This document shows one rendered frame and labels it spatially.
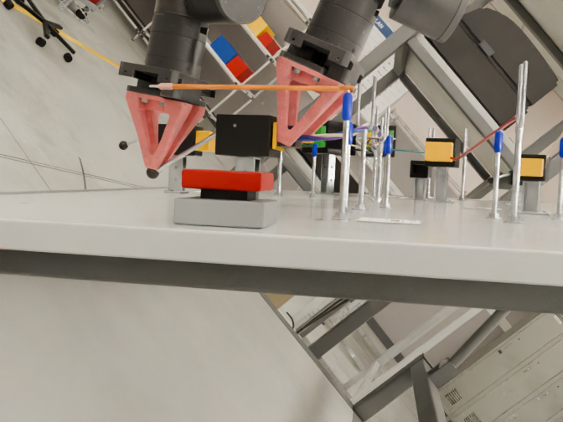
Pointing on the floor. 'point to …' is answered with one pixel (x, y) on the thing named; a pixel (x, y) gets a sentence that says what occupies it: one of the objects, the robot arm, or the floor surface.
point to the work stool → (49, 23)
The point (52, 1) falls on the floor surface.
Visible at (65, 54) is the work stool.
